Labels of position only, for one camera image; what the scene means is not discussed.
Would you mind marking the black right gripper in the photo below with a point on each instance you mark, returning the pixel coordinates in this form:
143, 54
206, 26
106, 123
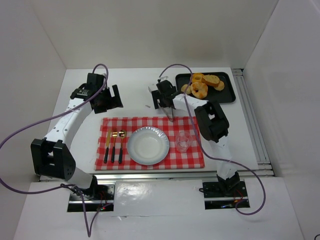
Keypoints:
165, 100

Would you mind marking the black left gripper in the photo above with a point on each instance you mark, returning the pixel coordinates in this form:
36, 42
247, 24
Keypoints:
107, 100

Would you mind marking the metal tongs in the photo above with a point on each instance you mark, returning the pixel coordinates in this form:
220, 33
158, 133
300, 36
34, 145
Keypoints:
167, 110

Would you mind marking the toasted bread slice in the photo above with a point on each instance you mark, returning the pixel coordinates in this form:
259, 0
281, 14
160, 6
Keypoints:
211, 80

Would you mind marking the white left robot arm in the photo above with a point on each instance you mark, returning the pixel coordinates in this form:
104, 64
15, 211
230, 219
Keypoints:
51, 155

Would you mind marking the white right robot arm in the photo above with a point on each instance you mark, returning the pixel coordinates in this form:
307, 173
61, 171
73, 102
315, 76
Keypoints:
212, 124

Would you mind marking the glazed donut bread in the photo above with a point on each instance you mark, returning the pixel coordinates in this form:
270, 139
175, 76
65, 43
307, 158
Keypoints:
199, 89

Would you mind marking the small round bun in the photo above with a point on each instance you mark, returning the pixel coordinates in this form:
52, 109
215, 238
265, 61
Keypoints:
186, 89

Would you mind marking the red white checkered cloth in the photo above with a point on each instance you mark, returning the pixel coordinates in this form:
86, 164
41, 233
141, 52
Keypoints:
193, 158

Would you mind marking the clear drinking glass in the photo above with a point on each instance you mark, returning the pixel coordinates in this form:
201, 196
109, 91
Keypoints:
183, 141

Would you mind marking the white round plate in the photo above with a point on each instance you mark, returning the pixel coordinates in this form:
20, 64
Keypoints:
148, 145

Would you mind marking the black rectangular tray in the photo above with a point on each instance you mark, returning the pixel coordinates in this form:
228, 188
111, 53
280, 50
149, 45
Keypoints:
225, 96

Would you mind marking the gold spoon dark handle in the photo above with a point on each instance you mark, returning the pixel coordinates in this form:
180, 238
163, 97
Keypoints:
122, 135

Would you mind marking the gold fork dark handle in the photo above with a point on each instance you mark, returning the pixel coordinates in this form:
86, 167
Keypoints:
114, 136

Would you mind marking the ring shaped bread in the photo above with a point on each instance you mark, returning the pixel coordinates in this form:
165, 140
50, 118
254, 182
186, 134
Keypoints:
197, 77

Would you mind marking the aluminium rail frame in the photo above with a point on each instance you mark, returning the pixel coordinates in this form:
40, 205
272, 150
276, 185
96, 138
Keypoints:
265, 168

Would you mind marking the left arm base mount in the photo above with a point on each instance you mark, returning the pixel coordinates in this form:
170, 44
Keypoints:
102, 199

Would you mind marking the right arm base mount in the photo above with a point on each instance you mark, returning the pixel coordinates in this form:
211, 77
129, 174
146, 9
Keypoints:
215, 199

